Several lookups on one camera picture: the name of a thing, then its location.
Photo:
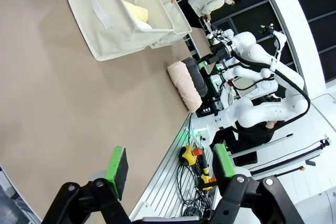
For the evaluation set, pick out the aluminium table frame rail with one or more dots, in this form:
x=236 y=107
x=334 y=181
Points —
x=162 y=190

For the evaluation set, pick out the white towel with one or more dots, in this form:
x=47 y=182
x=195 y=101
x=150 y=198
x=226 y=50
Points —
x=144 y=25

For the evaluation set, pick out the yellow black hand controller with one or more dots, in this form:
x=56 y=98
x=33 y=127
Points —
x=207 y=182

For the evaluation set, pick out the person in white hoodie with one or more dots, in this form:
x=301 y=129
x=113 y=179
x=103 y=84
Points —
x=207 y=3

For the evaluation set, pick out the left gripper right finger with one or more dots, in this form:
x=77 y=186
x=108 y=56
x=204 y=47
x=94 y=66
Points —
x=223 y=163

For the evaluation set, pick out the grey pole with black tip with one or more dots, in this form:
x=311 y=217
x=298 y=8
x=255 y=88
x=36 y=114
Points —
x=262 y=145

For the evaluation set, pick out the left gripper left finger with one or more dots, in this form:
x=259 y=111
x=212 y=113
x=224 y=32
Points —
x=116 y=171

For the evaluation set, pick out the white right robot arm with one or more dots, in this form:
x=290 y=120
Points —
x=262 y=108

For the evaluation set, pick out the yellow towel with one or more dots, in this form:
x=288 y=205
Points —
x=137 y=11

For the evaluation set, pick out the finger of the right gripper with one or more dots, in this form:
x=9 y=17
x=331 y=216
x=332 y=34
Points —
x=210 y=60

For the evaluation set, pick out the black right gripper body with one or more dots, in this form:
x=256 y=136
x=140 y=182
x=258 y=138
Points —
x=220 y=51

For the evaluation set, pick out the beige fabric basket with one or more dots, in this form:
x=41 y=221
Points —
x=176 y=19
x=105 y=24

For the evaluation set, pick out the seated person in black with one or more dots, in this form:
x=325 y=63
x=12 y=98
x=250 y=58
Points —
x=252 y=134

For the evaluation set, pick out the grey rolled towel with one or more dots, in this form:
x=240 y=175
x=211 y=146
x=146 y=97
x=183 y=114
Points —
x=197 y=77

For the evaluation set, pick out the yellow red emergency stop button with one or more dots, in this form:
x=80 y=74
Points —
x=187 y=154

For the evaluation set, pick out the cream pink rolled towel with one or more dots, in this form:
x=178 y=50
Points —
x=185 y=85

